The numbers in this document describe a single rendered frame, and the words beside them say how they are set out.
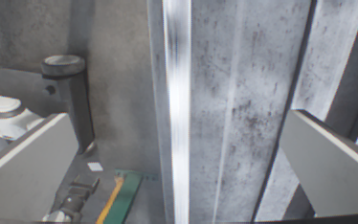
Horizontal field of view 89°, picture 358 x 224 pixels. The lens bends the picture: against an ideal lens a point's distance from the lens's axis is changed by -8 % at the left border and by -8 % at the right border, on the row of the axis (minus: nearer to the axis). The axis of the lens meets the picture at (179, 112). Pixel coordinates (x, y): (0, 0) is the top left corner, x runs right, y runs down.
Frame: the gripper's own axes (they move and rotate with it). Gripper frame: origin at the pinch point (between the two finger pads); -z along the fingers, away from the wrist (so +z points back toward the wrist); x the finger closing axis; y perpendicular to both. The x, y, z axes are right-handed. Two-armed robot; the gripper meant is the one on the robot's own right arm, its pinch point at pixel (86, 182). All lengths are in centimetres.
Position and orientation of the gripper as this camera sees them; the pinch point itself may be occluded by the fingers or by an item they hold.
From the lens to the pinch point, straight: 109.9
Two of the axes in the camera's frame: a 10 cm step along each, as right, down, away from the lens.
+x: 9.9, 1.2, -0.5
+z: -1.0, 5.0, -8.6
